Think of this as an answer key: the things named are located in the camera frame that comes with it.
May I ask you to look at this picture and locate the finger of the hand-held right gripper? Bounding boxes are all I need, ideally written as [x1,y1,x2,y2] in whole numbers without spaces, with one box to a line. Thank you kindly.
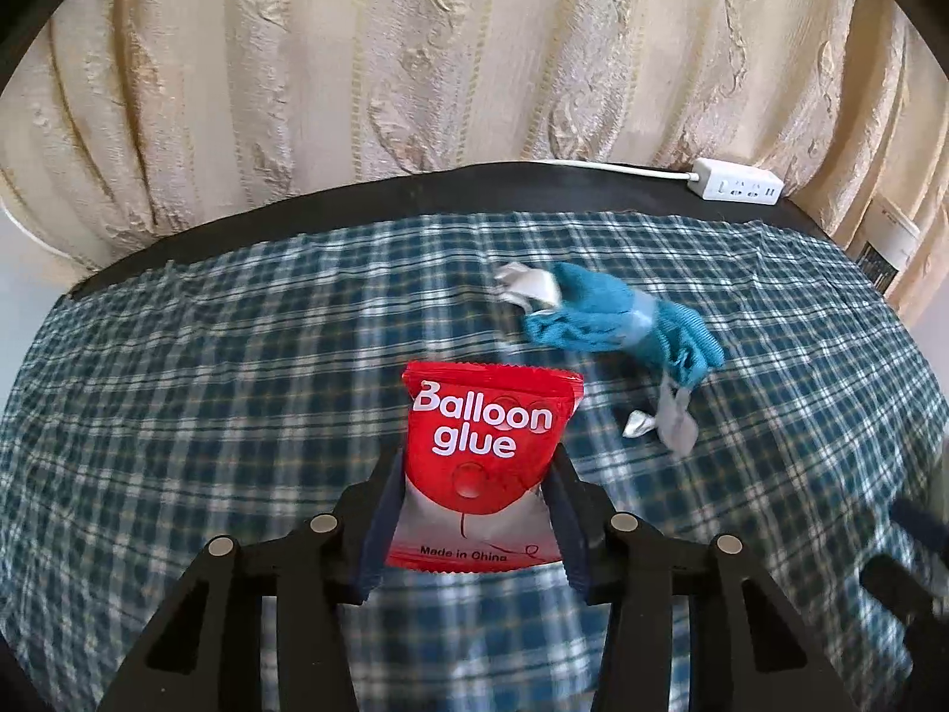
[860,552,949,691]
[890,495,949,546]

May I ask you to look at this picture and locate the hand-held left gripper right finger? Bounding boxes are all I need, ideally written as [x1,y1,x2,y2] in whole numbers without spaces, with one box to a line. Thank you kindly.
[544,443,854,712]

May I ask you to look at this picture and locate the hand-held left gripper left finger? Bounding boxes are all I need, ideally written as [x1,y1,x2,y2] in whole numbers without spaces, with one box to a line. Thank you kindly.
[96,445,409,712]

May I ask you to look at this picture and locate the red glue packet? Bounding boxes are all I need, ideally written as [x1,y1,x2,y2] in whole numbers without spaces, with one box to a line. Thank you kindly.
[386,360,585,574]

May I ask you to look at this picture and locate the grey crumpled strip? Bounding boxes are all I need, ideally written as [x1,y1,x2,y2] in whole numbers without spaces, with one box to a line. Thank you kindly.
[623,374,699,455]

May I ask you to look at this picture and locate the blue plaid tablecloth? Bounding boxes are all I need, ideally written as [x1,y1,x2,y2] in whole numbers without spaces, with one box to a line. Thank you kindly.
[0,211,949,712]

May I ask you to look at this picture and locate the blue cloth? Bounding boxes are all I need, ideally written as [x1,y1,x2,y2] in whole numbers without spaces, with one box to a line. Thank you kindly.
[523,262,725,390]

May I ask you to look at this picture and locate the white crumpled ribbon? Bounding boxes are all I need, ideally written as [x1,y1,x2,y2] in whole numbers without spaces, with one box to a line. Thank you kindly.
[494,262,561,310]

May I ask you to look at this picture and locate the white standing appliance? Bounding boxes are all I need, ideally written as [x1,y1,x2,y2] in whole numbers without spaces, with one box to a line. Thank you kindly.
[852,196,922,292]

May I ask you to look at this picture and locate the white power strip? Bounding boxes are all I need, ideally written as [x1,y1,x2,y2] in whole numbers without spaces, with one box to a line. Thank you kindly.
[688,158,782,204]

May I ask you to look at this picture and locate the beige patterned curtain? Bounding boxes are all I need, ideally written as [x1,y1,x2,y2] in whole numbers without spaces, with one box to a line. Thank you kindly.
[0,0,949,313]

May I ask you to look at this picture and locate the white power strip cable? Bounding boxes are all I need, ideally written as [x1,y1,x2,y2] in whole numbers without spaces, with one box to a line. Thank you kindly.
[519,157,699,183]

